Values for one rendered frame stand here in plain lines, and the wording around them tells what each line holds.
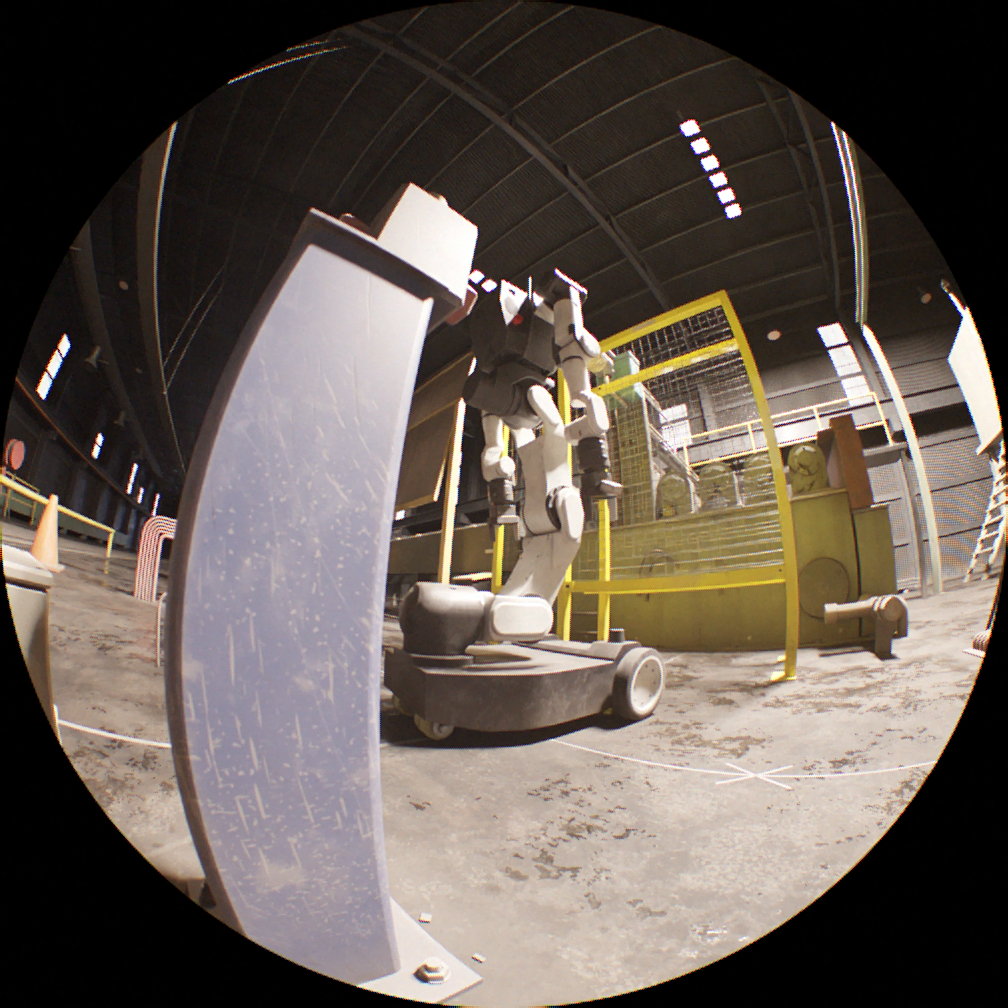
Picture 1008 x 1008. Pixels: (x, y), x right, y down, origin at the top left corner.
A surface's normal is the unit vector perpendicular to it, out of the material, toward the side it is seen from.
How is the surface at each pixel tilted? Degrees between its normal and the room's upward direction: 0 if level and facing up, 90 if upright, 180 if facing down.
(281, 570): 90
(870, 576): 90
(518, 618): 90
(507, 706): 90
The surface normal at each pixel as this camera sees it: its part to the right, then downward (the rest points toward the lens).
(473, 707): 0.26, -0.26
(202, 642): 0.71, -0.16
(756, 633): -0.70, -0.22
